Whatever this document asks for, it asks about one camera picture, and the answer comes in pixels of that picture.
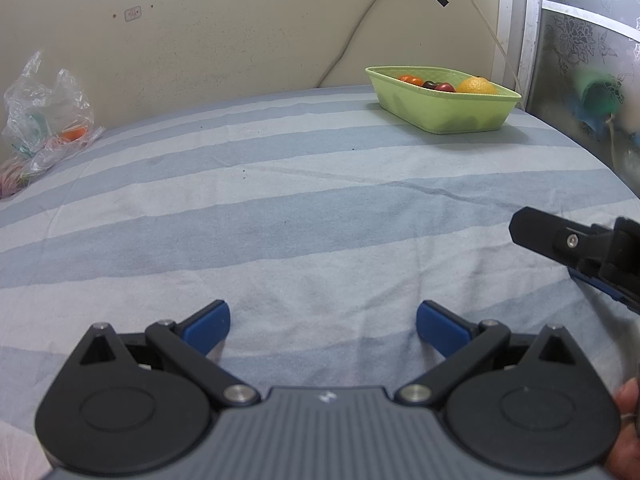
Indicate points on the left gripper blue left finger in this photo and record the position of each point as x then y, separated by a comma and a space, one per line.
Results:
183, 348

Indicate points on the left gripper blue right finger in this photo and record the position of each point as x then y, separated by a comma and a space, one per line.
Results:
465, 346

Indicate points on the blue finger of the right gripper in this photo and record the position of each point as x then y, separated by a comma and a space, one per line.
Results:
630, 301

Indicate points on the large yellow grapefruit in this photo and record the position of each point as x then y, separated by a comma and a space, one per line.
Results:
477, 85

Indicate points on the red tomato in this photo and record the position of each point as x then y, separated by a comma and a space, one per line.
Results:
445, 87

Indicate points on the orange mandarin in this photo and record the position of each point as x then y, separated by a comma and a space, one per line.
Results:
409, 79

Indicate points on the right hand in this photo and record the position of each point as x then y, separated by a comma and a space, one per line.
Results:
624, 459

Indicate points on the striped blue bedsheet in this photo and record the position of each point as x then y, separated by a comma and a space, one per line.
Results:
321, 219

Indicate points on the green plastic basket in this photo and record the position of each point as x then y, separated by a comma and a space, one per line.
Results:
435, 111

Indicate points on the clear plastic bag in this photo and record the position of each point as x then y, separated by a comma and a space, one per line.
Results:
44, 125

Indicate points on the white window frame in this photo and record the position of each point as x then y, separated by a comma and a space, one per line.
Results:
518, 29

